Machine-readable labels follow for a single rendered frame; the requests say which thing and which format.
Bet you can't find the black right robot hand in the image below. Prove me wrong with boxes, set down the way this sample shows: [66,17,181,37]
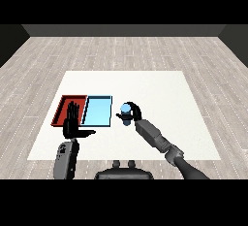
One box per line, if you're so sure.
[115,101,143,122]

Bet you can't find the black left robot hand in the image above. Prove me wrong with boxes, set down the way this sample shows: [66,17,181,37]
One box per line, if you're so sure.
[62,100,97,140]

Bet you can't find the blue can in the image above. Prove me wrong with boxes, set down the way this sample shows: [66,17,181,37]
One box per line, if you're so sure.
[119,103,133,127]

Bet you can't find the red shallow open box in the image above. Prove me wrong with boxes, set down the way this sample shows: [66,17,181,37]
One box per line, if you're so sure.
[50,94,88,128]

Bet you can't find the light blue shallow open box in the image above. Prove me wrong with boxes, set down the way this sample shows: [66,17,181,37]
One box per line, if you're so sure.
[78,94,113,128]

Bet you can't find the dark grey robot body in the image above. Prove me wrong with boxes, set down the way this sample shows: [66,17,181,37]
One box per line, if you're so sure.
[94,159,155,180]

